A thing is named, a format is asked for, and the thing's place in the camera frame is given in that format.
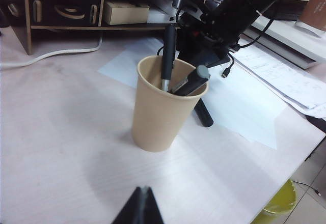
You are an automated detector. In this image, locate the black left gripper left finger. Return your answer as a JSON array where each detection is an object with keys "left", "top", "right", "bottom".
[{"left": 111, "top": 185, "right": 145, "bottom": 224}]

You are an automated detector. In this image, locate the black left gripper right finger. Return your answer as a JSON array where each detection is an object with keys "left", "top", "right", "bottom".
[{"left": 140, "top": 186, "right": 164, "bottom": 224}]

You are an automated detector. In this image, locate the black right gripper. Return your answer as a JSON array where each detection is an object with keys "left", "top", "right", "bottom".
[{"left": 177, "top": 0, "right": 258, "bottom": 69}]

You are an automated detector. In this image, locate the thick black marker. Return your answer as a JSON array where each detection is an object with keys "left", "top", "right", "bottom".
[{"left": 193, "top": 98, "right": 214, "bottom": 128}]

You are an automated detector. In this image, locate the beige paper cup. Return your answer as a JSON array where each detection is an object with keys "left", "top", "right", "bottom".
[{"left": 132, "top": 55, "right": 209, "bottom": 153}]

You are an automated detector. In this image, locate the grey-capped black pen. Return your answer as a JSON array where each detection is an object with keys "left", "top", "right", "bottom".
[{"left": 169, "top": 65, "right": 211, "bottom": 96}]

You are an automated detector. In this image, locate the black pen with silver tip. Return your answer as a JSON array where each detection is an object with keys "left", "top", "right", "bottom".
[{"left": 160, "top": 26, "right": 177, "bottom": 92}]

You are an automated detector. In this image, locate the flat white box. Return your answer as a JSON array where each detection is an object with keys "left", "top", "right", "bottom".
[{"left": 147, "top": 6, "right": 176, "bottom": 24}]

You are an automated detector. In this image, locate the blank white paper sheet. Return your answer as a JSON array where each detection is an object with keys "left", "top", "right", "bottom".
[{"left": 98, "top": 37, "right": 288, "bottom": 150}]

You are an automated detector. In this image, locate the white flat tray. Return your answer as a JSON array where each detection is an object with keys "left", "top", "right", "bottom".
[{"left": 251, "top": 17, "right": 319, "bottom": 70}]

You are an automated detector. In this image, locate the printed paper stack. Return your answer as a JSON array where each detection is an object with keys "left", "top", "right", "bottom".
[{"left": 229, "top": 38, "right": 326, "bottom": 119}]

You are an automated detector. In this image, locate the beige cardboard box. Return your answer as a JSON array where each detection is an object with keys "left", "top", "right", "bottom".
[{"left": 103, "top": 0, "right": 150, "bottom": 26}]

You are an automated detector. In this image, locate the brown cardboard box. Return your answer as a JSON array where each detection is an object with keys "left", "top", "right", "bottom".
[{"left": 299, "top": 0, "right": 326, "bottom": 33}]

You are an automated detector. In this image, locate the yellow waste bin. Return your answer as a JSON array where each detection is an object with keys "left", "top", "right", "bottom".
[{"left": 252, "top": 179, "right": 297, "bottom": 224}]

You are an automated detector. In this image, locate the black cable with plug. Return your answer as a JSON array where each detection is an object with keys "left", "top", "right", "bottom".
[{"left": 221, "top": 54, "right": 236, "bottom": 78}]

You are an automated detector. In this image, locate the silver cable plug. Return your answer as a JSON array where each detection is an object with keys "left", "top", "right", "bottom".
[{"left": 172, "top": 0, "right": 185, "bottom": 29}]

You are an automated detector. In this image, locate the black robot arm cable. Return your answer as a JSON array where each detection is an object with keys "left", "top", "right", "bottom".
[{"left": 238, "top": 0, "right": 283, "bottom": 49}]

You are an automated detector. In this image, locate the white charging cable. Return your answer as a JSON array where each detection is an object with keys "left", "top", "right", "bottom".
[{"left": 0, "top": 34, "right": 104, "bottom": 70}]

